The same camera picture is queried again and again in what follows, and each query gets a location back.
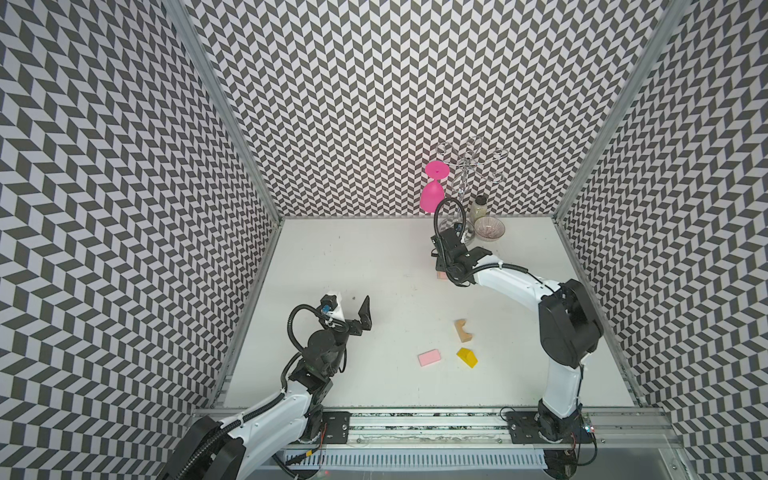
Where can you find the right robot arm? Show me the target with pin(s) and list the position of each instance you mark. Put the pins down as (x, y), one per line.
(568, 323)

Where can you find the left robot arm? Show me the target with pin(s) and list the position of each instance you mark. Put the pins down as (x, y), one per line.
(288, 426)

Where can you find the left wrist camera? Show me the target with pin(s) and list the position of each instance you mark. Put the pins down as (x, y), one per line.
(330, 306)

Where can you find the yellow wedge block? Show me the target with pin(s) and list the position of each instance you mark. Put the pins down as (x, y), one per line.
(468, 357)

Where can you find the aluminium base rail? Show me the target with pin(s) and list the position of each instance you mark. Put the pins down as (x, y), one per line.
(412, 439)

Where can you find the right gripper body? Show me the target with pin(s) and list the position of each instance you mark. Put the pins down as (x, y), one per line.
(448, 247)

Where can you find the natural wood arch block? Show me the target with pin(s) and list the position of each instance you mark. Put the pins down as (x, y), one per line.
(463, 335)

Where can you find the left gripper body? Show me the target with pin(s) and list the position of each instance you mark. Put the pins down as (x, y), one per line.
(352, 327)

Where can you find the pink striped bowl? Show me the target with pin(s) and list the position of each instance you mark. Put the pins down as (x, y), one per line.
(489, 229)

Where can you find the chrome glass holder stand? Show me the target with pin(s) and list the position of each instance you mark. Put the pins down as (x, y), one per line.
(466, 163)

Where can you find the pink plastic wine glass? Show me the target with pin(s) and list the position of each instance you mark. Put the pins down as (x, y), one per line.
(433, 192)

